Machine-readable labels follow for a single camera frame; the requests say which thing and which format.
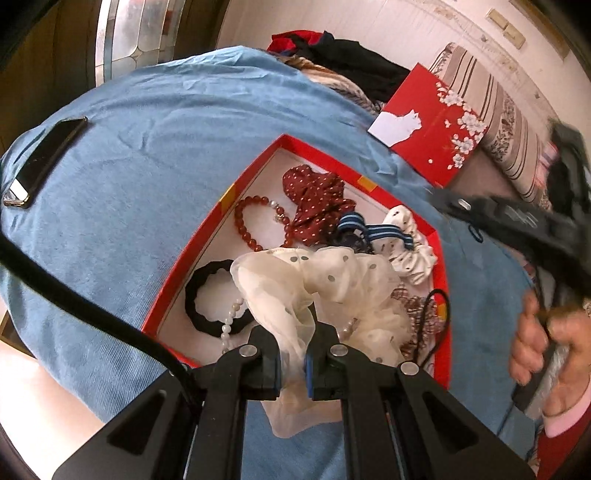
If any white pearl bracelet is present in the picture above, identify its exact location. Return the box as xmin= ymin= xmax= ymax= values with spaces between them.
xmin=220 ymin=298 xmax=357 ymax=354

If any plaid hair bow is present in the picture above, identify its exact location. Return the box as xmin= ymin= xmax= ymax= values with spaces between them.
xmin=392 ymin=284 xmax=441 ymax=361

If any stained glass door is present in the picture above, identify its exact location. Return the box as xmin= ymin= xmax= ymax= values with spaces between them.
xmin=95 ymin=0 xmax=178 ymax=86

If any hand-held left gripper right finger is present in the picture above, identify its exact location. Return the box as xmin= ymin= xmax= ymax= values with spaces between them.
xmin=305 ymin=320 xmax=539 ymax=480

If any shallow red cardboard box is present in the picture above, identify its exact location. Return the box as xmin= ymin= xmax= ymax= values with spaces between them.
xmin=141 ymin=134 xmax=451 ymax=388

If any red garment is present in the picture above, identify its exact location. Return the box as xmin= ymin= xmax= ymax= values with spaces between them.
xmin=267 ymin=30 xmax=324 ymax=54

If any person's right hand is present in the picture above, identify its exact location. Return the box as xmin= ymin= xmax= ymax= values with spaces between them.
xmin=509 ymin=288 xmax=591 ymax=416

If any black scrunchie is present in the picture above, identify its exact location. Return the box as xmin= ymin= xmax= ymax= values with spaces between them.
xmin=185 ymin=259 xmax=252 ymax=334

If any black smartphone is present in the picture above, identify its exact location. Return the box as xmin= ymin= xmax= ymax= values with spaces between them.
xmin=2 ymin=116 xmax=89 ymax=209

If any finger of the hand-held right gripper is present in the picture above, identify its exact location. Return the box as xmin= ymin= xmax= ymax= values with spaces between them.
xmin=427 ymin=187 xmax=499 ymax=234

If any black garment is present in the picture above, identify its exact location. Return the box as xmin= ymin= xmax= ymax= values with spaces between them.
xmin=291 ymin=31 xmax=411 ymax=114

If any blue striped hair bow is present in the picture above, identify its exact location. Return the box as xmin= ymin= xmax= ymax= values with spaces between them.
xmin=336 ymin=213 xmax=415 ymax=254

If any maroon dotted scrunchie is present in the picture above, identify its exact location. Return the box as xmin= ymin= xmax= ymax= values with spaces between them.
xmin=281 ymin=164 xmax=357 ymax=245

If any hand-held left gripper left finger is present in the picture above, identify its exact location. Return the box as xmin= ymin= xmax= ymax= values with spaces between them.
xmin=52 ymin=325 xmax=282 ymax=480

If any blue cloth cover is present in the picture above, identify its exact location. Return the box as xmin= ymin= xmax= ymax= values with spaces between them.
xmin=0 ymin=45 xmax=536 ymax=480

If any red box lid white cat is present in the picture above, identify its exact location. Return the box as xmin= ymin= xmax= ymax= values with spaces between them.
xmin=368 ymin=63 xmax=489 ymax=188

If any red bead bracelet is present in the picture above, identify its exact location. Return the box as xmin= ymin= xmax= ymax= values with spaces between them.
xmin=234 ymin=195 xmax=294 ymax=252

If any cream organza scrunchie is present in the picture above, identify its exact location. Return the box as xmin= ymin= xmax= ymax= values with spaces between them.
xmin=229 ymin=246 xmax=414 ymax=439

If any striped pillow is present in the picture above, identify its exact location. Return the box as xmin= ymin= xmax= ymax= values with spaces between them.
xmin=429 ymin=42 xmax=591 ymax=213

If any black elastic cord hair tie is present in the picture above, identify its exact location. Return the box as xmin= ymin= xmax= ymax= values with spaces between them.
xmin=411 ymin=288 xmax=451 ymax=365

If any white dotted scrunchie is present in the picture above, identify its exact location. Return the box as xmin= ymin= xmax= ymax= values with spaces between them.
xmin=372 ymin=205 xmax=437 ymax=284

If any brown patterned cloth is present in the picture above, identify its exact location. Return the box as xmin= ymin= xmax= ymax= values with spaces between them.
xmin=281 ymin=55 xmax=384 ymax=116

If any black cable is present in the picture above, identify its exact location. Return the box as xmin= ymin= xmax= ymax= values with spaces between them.
xmin=0 ymin=240 xmax=204 ymax=407

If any person's right forearm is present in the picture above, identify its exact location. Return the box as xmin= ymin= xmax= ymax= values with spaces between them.
xmin=536 ymin=397 xmax=591 ymax=480

